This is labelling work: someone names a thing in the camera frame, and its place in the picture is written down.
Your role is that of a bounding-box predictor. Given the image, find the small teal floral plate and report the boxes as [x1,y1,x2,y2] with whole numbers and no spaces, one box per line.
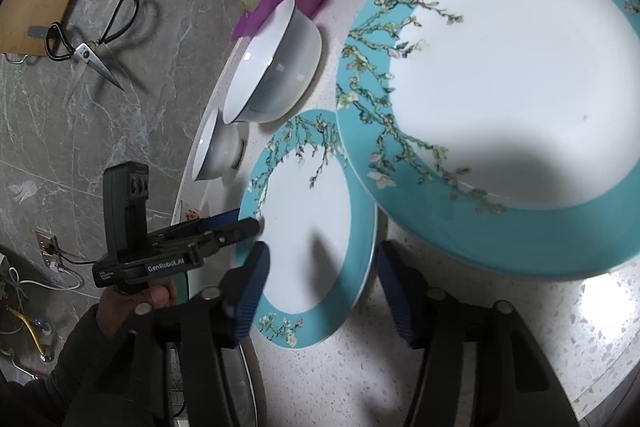
[237,108,378,349]

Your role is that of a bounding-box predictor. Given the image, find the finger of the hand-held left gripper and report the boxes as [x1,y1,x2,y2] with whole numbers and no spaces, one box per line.
[147,208,242,240]
[150,217,263,265]

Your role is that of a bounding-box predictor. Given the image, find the yellow cable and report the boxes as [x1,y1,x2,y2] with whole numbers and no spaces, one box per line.
[7,307,51,358]

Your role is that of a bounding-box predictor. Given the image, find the black-handled scissors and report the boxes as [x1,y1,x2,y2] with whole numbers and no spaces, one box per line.
[46,0,141,92]

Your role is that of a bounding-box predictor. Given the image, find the large teal floral plate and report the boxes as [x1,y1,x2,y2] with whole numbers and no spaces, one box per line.
[334,0,640,282]

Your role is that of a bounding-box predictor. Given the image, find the white cable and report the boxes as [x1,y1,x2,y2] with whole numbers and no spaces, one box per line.
[5,267,84,303]

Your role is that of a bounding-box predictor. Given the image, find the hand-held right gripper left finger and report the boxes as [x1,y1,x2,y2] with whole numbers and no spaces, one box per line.
[115,241,273,427]

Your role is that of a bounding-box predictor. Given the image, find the person's left hand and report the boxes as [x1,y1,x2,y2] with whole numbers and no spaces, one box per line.
[94,282,178,340]

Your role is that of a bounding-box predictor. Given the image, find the large white bowl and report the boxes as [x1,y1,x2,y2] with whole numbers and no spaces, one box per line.
[221,0,323,125]

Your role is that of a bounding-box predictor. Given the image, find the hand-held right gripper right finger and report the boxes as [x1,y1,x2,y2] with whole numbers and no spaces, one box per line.
[376,241,581,427]

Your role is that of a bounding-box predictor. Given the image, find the wall socket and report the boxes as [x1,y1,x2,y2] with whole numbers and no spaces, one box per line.
[35,229,64,270]

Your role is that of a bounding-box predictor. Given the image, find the person's left forearm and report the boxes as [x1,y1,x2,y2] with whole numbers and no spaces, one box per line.
[0,307,146,427]

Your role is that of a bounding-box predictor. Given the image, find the small white bowl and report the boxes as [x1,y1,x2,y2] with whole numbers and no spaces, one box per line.
[192,107,247,182]

